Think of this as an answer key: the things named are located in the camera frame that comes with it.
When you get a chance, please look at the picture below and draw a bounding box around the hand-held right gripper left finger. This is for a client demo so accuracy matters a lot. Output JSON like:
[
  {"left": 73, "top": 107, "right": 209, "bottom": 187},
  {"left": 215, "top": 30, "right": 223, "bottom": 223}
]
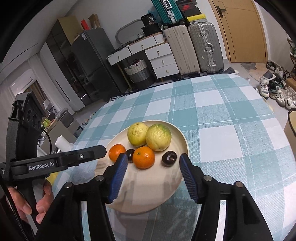
[{"left": 35, "top": 153, "right": 128, "bottom": 241}]

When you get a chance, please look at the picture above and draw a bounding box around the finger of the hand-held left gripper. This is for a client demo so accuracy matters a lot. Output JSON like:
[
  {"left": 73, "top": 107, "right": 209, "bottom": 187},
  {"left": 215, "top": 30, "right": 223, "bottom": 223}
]
[{"left": 55, "top": 145, "right": 107, "bottom": 168}]

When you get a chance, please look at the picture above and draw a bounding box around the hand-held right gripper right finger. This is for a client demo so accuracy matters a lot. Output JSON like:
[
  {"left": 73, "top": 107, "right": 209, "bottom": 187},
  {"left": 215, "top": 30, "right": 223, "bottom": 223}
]
[{"left": 180, "top": 153, "right": 274, "bottom": 241}]

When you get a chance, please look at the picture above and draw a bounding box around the orange mandarin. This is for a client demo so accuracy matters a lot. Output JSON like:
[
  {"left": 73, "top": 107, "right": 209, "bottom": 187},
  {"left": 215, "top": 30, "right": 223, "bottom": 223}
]
[
  {"left": 133, "top": 146, "right": 155, "bottom": 169},
  {"left": 108, "top": 144, "right": 126, "bottom": 163}
]

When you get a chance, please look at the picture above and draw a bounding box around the dark plum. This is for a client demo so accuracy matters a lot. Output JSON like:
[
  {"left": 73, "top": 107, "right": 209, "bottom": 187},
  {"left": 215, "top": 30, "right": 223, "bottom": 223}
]
[
  {"left": 162, "top": 151, "right": 178, "bottom": 166},
  {"left": 125, "top": 149, "right": 136, "bottom": 163}
]

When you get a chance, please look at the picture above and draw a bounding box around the cream round plate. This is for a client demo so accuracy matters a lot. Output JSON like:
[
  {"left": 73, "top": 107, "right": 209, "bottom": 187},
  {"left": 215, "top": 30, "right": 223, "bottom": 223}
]
[{"left": 102, "top": 120, "right": 189, "bottom": 212}]

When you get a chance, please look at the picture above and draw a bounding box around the yellow fruit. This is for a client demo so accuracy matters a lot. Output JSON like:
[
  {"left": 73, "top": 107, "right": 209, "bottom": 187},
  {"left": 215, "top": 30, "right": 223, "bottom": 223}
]
[{"left": 46, "top": 173, "right": 58, "bottom": 185}]

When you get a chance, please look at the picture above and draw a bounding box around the large yellow green lemon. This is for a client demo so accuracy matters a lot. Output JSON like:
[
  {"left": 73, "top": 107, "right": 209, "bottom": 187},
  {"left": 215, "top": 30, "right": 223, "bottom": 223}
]
[{"left": 146, "top": 124, "right": 172, "bottom": 152}]

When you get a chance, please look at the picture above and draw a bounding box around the person's left hand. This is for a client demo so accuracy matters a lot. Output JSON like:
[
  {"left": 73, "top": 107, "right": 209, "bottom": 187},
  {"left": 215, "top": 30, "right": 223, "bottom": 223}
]
[{"left": 8, "top": 180, "right": 54, "bottom": 223}]

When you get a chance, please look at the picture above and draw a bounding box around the white paper roll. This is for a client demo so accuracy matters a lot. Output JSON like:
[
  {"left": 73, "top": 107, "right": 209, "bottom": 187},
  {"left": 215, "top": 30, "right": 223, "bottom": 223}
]
[{"left": 55, "top": 136, "right": 74, "bottom": 153}]

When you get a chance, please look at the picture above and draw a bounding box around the white curtain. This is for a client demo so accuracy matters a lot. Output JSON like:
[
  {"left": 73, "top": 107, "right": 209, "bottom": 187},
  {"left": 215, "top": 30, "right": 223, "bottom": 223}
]
[{"left": 0, "top": 86, "right": 16, "bottom": 163}]

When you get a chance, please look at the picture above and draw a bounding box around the grey low cabinet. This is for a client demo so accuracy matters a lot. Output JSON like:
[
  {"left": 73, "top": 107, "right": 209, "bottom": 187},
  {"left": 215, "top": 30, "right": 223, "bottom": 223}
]
[{"left": 42, "top": 109, "right": 78, "bottom": 144}]

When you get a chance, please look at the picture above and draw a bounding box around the white office chair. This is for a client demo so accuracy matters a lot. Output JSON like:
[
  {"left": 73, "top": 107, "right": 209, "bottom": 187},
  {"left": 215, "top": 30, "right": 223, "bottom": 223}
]
[{"left": 43, "top": 100, "right": 55, "bottom": 114}]

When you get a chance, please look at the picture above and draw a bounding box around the teal white checkered tablecloth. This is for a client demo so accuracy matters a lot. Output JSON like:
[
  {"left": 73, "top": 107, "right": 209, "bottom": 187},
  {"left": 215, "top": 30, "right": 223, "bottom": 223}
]
[{"left": 52, "top": 74, "right": 296, "bottom": 241}]

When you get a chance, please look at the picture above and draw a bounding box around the striped floor rug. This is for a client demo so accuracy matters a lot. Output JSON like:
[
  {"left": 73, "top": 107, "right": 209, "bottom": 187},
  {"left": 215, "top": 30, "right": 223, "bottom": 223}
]
[{"left": 109, "top": 91, "right": 135, "bottom": 102}]

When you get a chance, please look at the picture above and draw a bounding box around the white wardrobe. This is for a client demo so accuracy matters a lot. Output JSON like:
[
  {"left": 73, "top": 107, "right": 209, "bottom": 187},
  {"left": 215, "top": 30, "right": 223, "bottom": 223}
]
[{"left": 39, "top": 43, "right": 73, "bottom": 114}]

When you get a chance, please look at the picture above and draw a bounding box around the dark glass cabinet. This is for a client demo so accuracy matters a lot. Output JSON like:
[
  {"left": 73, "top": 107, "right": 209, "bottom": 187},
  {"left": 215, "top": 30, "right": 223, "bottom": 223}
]
[{"left": 45, "top": 20, "right": 86, "bottom": 109}]

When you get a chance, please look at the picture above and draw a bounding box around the grey refrigerator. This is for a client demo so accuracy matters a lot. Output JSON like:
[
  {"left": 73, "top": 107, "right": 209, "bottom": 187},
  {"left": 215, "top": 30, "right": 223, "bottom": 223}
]
[{"left": 70, "top": 28, "right": 130, "bottom": 106}]

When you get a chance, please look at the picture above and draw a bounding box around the woven laundry basket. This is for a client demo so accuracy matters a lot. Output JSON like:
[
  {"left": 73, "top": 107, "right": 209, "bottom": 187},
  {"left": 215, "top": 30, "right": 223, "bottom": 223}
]
[{"left": 124, "top": 59, "right": 153, "bottom": 84}]

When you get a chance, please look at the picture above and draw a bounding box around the beige trash bin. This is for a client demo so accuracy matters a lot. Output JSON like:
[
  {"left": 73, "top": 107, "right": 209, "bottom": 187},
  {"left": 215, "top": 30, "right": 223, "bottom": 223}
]
[{"left": 283, "top": 108, "right": 296, "bottom": 139}]

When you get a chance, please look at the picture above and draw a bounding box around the white drawer desk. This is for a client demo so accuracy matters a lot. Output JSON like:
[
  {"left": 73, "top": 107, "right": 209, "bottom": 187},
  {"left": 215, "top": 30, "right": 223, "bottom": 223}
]
[{"left": 107, "top": 32, "right": 179, "bottom": 90}]

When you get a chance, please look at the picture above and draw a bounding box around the tan cardboard box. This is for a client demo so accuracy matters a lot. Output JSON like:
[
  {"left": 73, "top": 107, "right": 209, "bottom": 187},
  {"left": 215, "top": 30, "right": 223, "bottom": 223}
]
[{"left": 58, "top": 15, "right": 84, "bottom": 45}]

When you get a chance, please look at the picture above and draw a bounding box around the grey framed oval mirror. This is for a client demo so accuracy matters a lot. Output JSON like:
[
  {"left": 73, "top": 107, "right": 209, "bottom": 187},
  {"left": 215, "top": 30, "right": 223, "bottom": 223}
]
[{"left": 115, "top": 20, "right": 145, "bottom": 45}]

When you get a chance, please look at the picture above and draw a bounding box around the pile of sneakers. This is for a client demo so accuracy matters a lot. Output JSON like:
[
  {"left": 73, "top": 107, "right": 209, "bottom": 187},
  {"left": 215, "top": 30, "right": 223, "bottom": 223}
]
[{"left": 258, "top": 60, "right": 296, "bottom": 110}]

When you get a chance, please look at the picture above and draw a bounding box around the grey door mat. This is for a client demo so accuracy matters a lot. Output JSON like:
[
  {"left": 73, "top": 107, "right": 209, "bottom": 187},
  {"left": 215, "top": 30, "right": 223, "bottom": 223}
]
[{"left": 240, "top": 62, "right": 258, "bottom": 71}]

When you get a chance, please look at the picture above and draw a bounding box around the beige suitcase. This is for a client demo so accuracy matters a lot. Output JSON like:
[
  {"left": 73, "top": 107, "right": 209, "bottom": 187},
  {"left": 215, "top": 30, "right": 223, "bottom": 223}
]
[{"left": 163, "top": 24, "right": 200, "bottom": 76}]

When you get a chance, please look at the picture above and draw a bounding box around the brown cardboard box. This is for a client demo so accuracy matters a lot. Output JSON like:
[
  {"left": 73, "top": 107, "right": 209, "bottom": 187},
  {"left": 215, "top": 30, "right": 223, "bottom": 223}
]
[{"left": 88, "top": 14, "right": 102, "bottom": 29}]

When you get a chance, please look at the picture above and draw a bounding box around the silver suitcase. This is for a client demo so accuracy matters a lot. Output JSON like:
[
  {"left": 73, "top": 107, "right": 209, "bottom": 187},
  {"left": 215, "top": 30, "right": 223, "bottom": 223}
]
[{"left": 187, "top": 22, "right": 224, "bottom": 75}]

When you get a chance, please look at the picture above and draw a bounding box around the black storage basket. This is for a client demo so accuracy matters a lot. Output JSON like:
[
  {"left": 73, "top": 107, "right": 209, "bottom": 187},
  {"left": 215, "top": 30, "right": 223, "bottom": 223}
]
[{"left": 142, "top": 24, "right": 162, "bottom": 35}]

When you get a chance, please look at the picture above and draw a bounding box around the black printed box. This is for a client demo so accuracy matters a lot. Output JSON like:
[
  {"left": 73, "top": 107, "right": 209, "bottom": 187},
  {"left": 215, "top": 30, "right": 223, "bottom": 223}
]
[{"left": 141, "top": 14, "right": 158, "bottom": 26}]

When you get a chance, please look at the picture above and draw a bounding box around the wooden door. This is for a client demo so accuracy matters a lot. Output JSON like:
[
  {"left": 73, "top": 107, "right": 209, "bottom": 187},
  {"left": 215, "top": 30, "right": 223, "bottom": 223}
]
[{"left": 208, "top": 0, "right": 269, "bottom": 63}]

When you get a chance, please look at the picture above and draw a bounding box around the yellow black shoe box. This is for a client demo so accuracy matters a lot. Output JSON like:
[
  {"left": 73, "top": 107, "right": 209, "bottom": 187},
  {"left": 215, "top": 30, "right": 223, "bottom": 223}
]
[{"left": 185, "top": 13, "right": 207, "bottom": 25}]

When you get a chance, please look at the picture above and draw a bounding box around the metal shoe rack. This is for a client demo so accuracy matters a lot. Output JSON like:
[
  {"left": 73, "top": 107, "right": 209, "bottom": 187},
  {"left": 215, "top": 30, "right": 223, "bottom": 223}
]
[{"left": 286, "top": 34, "right": 296, "bottom": 78}]

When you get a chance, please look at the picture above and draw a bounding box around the teal suitcase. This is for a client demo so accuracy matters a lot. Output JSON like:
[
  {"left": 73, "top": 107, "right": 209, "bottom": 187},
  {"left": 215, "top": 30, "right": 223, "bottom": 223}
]
[{"left": 151, "top": 0, "right": 183, "bottom": 25}]

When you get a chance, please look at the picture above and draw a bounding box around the black red shoe box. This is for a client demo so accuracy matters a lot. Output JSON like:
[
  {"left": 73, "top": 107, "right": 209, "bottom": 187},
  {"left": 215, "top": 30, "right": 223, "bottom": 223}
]
[{"left": 178, "top": 3, "right": 198, "bottom": 12}]

